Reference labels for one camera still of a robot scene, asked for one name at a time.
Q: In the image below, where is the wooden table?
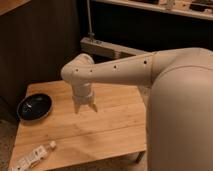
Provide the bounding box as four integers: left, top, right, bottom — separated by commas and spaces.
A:
10, 81, 146, 171

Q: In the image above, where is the wooden shelf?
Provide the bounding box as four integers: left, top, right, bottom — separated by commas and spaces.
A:
94, 0, 213, 21

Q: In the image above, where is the metal pole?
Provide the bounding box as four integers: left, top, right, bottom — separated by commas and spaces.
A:
86, 0, 94, 42

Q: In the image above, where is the clear plastic bottle white label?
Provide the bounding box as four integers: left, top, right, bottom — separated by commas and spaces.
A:
11, 141, 56, 171

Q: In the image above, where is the grey metal beam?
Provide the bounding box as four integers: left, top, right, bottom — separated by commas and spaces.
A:
80, 37, 145, 59

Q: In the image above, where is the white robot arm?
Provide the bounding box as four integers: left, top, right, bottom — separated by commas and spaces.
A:
61, 47, 213, 171

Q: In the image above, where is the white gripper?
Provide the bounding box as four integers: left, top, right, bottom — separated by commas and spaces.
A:
72, 92, 98, 114

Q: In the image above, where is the dark ceramic bowl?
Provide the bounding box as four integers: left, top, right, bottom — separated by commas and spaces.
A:
17, 93, 52, 121

